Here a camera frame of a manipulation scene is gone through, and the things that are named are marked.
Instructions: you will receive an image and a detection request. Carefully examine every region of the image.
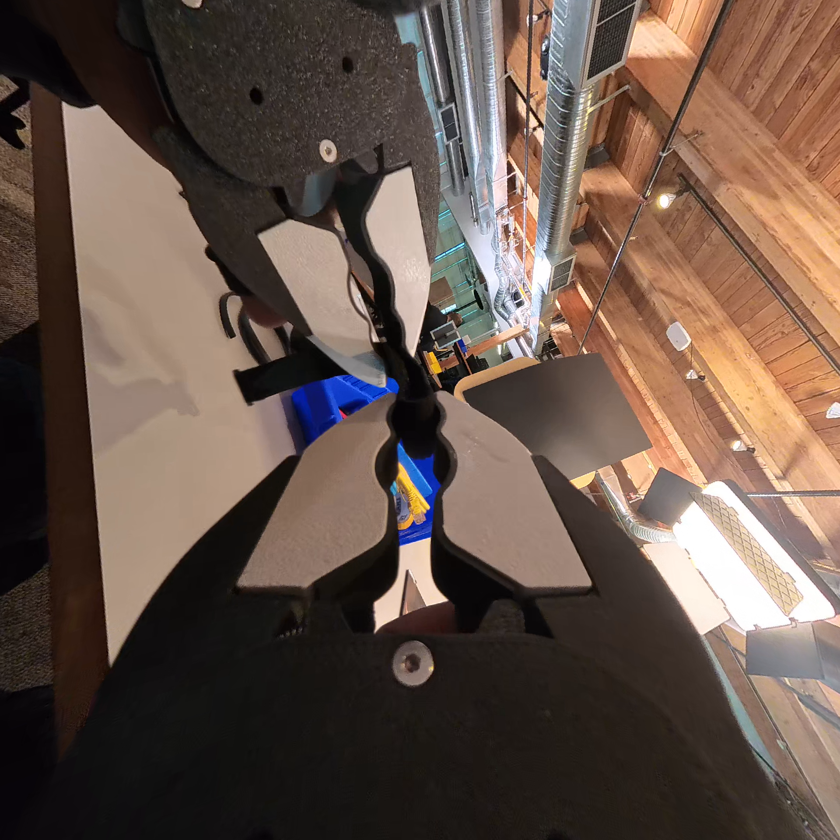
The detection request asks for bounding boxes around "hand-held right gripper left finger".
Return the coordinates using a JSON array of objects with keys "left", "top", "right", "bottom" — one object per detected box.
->
[{"left": 235, "top": 392, "right": 401, "bottom": 601}]

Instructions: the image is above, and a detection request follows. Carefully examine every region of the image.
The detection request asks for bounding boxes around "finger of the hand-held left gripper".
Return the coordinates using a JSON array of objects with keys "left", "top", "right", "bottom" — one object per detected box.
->
[
  {"left": 360, "top": 164, "right": 433, "bottom": 358},
  {"left": 256, "top": 218, "right": 389, "bottom": 389}
]

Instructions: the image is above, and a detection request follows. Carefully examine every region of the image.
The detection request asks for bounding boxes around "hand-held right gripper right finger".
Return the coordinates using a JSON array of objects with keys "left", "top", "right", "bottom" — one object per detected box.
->
[{"left": 430, "top": 392, "right": 595, "bottom": 601}]

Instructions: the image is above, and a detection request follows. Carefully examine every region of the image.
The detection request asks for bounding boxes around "black fabric strap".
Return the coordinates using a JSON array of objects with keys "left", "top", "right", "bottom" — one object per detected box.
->
[{"left": 233, "top": 328, "right": 442, "bottom": 460}]

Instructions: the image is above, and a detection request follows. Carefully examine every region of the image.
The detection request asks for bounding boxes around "person's left forearm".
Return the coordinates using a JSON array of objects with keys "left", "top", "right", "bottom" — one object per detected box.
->
[{"left": 0, "top": 0, "right": 165, "bottom": 152}]

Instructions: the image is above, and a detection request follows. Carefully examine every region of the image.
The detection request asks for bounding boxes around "person's left hand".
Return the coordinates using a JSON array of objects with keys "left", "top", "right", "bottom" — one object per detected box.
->
[{"left": 246, "top": 295, "right": 294, "bottom": 330}]

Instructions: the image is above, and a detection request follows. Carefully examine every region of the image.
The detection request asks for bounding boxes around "person's right hand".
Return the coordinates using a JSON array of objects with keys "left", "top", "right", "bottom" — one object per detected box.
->
[{"left": 375, "top": 599, "right": 462, "bottom": 635}]

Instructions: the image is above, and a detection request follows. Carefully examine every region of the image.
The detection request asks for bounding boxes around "large blue plastic bin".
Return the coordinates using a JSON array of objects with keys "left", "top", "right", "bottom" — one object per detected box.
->
[{"left": 292, "top": 374, "right": 442, "bottom": 547}]

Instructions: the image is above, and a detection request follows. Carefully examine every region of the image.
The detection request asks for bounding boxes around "black flag panel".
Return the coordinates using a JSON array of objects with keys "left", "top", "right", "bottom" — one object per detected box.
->
[{"left": 461, "top": 353, "right": 654, "bottom": 482}]

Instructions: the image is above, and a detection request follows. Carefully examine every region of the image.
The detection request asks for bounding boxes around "studio light panel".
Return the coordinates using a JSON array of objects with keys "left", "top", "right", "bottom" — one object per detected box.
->
[{"left": 638, "top": 466, "right": 840, "bottom": 683}]

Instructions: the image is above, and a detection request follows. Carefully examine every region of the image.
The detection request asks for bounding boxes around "black ceiling pipe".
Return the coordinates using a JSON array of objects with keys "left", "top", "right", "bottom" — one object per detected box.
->
[{"left": 576, "top": 0, "right": 736, "bottom": 358}]

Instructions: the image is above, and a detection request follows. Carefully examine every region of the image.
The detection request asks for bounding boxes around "yellow cable bundle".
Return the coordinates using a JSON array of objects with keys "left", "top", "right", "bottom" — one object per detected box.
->
[{"left": 392, "top": 461, "right": 432, "bottom": 530}]

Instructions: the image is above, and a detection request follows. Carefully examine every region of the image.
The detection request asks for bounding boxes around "silver flexible hose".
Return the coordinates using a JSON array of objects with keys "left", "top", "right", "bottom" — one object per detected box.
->
[{"left": 592, "top": 471, "right": 678, "bottom": 547}]

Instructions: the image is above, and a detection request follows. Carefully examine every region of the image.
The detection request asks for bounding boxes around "large silver air duct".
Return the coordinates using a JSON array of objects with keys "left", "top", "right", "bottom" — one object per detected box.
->
[{"left": 527, "top": 0, "right": 647, "bottom": 358}]

